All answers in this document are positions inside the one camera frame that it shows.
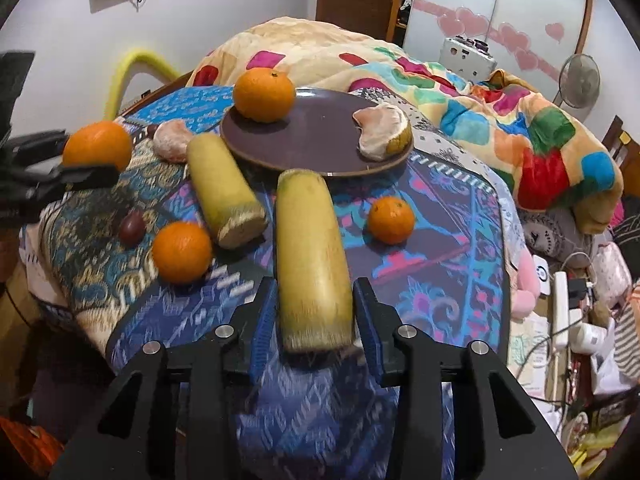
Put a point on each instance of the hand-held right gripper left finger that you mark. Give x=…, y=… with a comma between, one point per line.
x=262, y=332

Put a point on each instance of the pink plush toy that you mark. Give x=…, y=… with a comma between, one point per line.
x=525, y=295

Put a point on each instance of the small orange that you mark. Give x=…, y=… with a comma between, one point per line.
x=391, y=220

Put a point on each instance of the dark purple plate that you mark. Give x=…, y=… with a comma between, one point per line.
x=320, y=135

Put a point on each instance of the short yellow sugarcane piece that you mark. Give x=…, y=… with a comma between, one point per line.
x=222, y=190

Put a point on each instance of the orange cloth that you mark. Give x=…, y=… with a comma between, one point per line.
x=25, y=450

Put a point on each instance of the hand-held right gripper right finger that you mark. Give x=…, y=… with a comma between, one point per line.
x=369, y=332

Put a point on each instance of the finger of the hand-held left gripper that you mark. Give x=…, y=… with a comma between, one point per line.
x=82, y=176
x=42, y=142

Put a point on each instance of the grey cat cushion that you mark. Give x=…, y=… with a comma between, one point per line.
x=552, y=237

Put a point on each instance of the white power strip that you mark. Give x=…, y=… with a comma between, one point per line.
x=560, y=305

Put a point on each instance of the white box with purple knobs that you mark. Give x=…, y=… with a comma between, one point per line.
x=465, y=57

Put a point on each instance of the wooden headboard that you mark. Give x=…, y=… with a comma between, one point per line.
x=160, y=92

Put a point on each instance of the peeled orange with rind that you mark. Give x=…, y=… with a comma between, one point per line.
x=382, y=132

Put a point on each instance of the standing fan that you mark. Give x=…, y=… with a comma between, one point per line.
x=579, y=80

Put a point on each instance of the large orange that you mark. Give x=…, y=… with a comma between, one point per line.
x=264, y=95
x=98, y=146

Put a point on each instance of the pink patterned pillow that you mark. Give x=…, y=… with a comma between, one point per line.
x=611, y=275

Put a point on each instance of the medium orange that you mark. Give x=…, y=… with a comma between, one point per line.
x=181, y=252

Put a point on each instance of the long yellow sugarcane piece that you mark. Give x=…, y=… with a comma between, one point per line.
x=312, y=260

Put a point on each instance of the colourful patchwork blanket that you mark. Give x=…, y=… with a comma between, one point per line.
x=500, y=125

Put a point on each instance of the wooden chair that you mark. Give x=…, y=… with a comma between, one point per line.
x=622, y=142

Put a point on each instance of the white plastic bottle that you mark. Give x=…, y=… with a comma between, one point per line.
x=590, y=336

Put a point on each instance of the dark red small fruit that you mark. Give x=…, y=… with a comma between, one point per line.
x=131, y=228

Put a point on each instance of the yellow foam tube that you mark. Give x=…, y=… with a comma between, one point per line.
x=117, y=75

